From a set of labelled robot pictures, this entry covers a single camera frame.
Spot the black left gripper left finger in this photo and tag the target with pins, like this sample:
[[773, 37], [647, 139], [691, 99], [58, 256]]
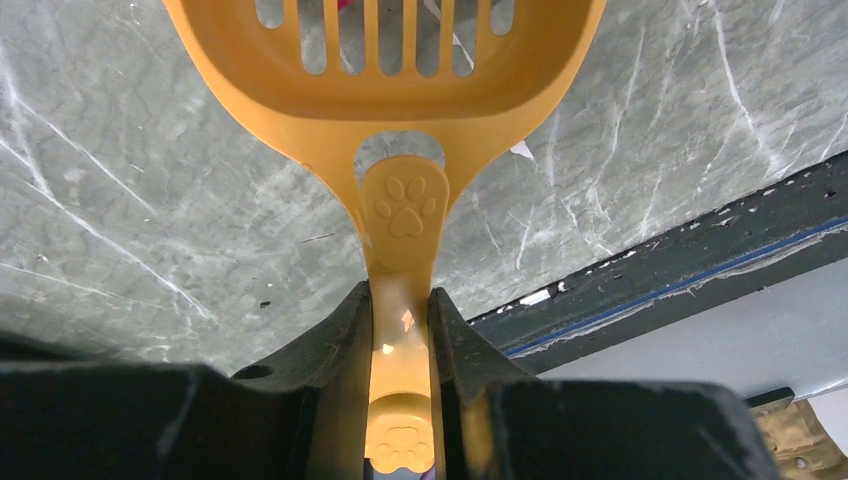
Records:
[[298, 413]]

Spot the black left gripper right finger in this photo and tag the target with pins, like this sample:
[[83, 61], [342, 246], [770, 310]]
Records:
[[493, 420]]

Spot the orange slotted scoop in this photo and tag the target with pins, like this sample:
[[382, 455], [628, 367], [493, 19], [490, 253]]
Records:
[[441, 94]]

